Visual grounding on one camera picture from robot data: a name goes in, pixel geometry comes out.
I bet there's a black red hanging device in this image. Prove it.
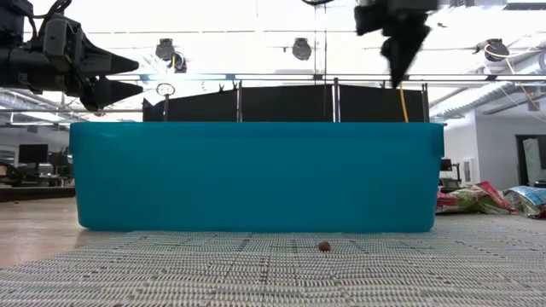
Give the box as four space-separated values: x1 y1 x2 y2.
171 51 189 74

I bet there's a red green Chewy granola bar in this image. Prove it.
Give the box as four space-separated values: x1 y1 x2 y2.
435 180 514 216

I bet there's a black computer monitor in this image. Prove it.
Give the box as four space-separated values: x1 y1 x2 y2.
18 143 49 165

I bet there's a thin black vertical rod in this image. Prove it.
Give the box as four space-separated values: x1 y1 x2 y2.
322 3 328 123

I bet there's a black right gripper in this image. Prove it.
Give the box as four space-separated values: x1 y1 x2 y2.
353 0 439 89

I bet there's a teal plastic bin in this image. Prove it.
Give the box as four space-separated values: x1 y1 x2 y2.
68 121 445 234

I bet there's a blue chocolate chip granola bar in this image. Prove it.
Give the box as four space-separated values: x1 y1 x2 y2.
502 185 546 220

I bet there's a black table edge rail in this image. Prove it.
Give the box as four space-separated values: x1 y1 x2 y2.
0 186 77 203

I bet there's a white wall box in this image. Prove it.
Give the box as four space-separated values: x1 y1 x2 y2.
462 156 476 186

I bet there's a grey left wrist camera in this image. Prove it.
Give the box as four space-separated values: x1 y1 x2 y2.
40 14 84 56

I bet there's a horizontal metal frame rail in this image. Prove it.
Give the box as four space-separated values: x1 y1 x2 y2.
106 72 546 83

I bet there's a metal frame post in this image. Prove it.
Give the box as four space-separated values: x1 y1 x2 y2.
421 83 431 124
236 80 244 124
332 77 341 124

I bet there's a black backdrop curtain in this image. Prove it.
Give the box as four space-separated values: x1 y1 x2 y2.
142 84 429 124

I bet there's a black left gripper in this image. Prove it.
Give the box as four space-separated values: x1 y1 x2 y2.
25 25 145 113

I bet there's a black ring stand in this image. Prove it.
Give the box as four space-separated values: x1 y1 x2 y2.
155 82 177 124

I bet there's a grey mesh table mat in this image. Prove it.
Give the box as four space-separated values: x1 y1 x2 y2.
0 212 546 307

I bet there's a black ceiling cable reel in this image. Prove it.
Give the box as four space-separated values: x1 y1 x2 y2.
485 38 511 63
154 38 177 62
291 37 313 61

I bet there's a dark door frame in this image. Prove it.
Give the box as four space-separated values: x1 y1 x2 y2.
514 134 546 189

